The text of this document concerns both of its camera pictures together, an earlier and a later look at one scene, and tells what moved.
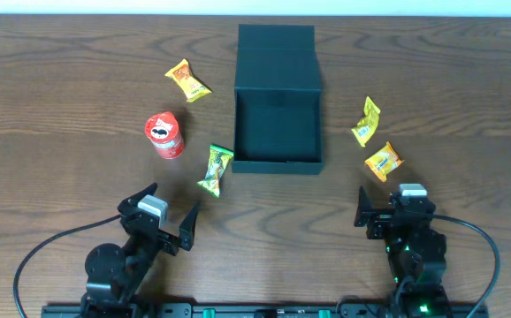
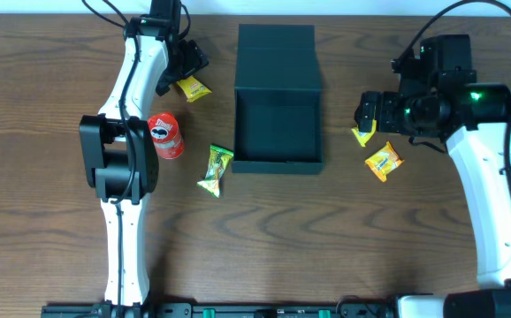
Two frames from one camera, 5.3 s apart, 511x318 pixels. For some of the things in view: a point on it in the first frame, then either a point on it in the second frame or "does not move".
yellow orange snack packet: [191, 87] does not move
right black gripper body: [382, 218] to [369, 111]
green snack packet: [218, 160] does not move
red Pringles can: [163, 129] does not move
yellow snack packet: [367, 124] does not move
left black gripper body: [159, 236] to [189, 64]
